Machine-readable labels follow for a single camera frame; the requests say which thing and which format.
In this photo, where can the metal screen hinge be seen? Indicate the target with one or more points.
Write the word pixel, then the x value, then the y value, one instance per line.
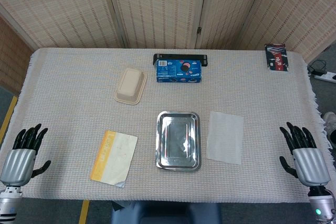
pixel 199 30

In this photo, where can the silver metal tray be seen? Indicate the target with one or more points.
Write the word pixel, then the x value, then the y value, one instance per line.
pixel 178 142

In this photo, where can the yellow white Lexicon book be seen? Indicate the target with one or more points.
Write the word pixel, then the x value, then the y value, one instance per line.
pixel 115 158

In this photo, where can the white woven tablecloth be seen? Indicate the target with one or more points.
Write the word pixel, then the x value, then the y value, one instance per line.
pixel 78 113

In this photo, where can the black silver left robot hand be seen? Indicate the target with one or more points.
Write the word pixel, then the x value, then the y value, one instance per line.
pixel 18 166

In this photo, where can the black flat device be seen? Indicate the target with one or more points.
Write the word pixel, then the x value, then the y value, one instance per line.
pixel 181 56

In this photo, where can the white paper sheet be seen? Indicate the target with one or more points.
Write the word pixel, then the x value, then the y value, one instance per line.
pixel 225 137

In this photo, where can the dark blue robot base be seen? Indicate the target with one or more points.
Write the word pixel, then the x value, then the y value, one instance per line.
pixel 165 212

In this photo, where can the blue Oreo cookie box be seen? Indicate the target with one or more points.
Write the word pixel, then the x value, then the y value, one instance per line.
pixel 178 73

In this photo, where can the white shoe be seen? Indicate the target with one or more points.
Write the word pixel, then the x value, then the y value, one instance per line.
pixel 330 124

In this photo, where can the woven folding screen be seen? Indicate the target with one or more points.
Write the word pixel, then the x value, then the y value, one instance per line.
pixel 157 6

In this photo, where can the dark red printed box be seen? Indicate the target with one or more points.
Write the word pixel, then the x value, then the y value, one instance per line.
pixel 276 57

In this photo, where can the beige upturned food container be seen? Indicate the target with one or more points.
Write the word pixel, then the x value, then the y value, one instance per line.
pixel 130 85

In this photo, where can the white power strip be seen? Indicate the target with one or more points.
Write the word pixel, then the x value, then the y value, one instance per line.
pixel 325 76

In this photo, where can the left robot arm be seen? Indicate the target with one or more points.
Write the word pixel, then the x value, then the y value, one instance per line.
pixel 9 203

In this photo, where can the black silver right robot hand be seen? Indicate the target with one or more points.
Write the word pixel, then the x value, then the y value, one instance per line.
pixel 311 166

